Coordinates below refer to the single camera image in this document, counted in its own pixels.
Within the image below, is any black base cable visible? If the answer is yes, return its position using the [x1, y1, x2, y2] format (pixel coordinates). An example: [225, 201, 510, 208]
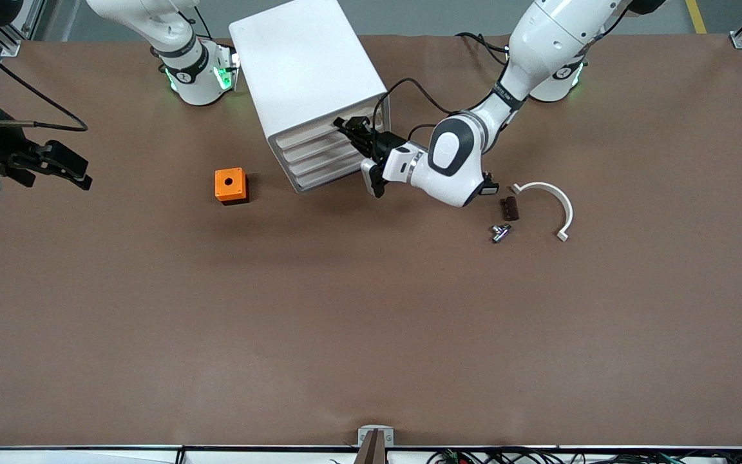
[455, 32, 513, 65]

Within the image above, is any white curved plastic arc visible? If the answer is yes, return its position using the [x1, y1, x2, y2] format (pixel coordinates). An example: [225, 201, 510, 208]
[511, 182, 575, 242]

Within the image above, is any black cable bundle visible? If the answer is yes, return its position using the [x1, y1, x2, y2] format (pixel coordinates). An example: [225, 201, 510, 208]
[426, 448, 742, 464]

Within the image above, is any orange box with hole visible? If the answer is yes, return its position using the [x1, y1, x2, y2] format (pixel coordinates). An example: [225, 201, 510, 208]
[214, 168, 249, 206]

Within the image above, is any brown post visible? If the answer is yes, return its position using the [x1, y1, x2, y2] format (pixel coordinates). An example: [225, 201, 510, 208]
[354, 430, 387, 464]

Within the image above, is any brown table cover sheet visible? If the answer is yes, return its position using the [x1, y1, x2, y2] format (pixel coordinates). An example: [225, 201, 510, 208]
[0, 34, 742, 449]

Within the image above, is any grey metal bracket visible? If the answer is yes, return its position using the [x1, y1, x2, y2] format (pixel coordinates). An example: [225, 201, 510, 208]
[357, 425, 394, 447]

